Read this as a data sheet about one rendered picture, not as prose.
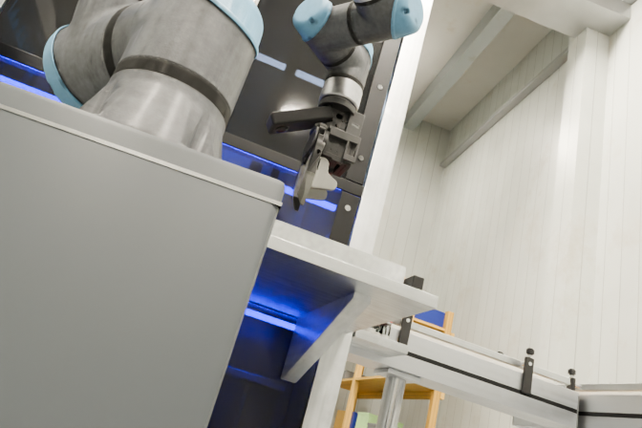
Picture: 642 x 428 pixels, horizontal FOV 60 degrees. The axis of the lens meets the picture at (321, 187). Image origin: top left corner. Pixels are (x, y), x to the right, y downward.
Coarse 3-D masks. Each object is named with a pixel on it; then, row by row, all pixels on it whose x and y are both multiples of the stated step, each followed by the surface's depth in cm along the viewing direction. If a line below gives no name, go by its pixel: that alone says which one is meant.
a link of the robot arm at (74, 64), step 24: (96, 0) 61; (120, 0) 61; (72, 24) 62; (96, 24) 58; (48, 48) 63; (72, 48) 60; (96, 48) 57; (48, 72) 62; (72, 72) 60; (96, 72) 58; (72, 96) 62
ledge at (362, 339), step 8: (360, 336) 122; (368, 336) 122; (376, 336) 123; (352, 344) 130; (360, 344) 127; (368, 344) 125; (376, 344) 122; (384, 344) 123; (392, 344) 123; (400, 344) 124; (376, 352) 130; (384, 352) 128; (392, 352) 125; (400, 352) 123
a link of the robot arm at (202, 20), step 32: (160, 0) 53; (192, 0) 52; (224, 0) 53; (128, 32) 54; (160, 32) 50; (192, 32) 51; (224, 32) 52; (256, 32) 56; (192, 64) 50; (224, 64) 52; (224, 96) 52
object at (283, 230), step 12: (276, 228) 84; (288, 228) 85; (300, 228) 86; (288, 240) 84; (300, 240) 85; (312, 240) 86; (324, 240) 86; (324, 252) 85; (336, 252) 86; (348, 252) 87; (360, 252) 87; (360, 264) 87; (372, 264) 87; (384, 264) 88; (396, 264) 88; (384, 276) 87; (396, 276) 88
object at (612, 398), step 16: (560, 384) 160; (576, 384) 151; (592, 384) 148; (608, 384) 143; (624, 384) 139; (640, 384) 134; (592, 400) 143; (608, 400) 138; (624, 400) 134; (640, 400) 129; (592, 416) 141; (608, 416) 136; (624, 416) 132; (640, 416) 128
